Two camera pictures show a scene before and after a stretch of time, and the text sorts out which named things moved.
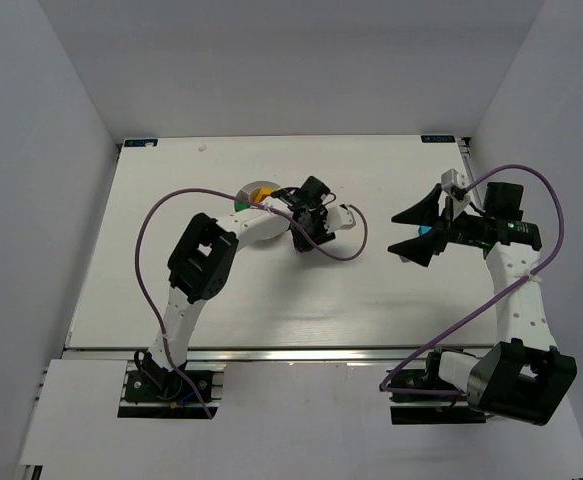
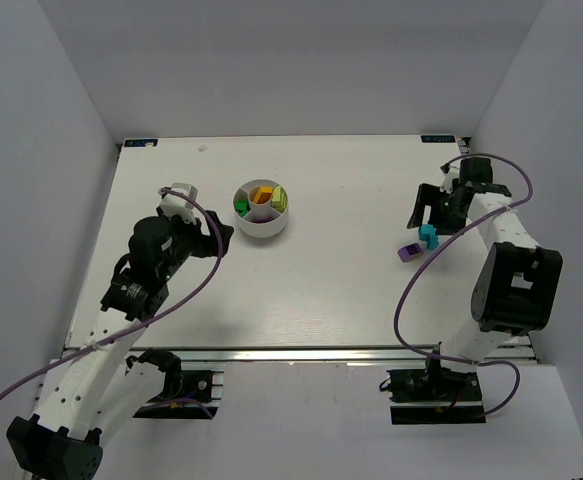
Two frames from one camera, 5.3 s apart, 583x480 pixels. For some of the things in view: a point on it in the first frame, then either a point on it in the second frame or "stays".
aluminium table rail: [361, 356] stays
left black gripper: [309, 233] → [211, 237]
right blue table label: [438, 139] stays
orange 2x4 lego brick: [257, 195] stays
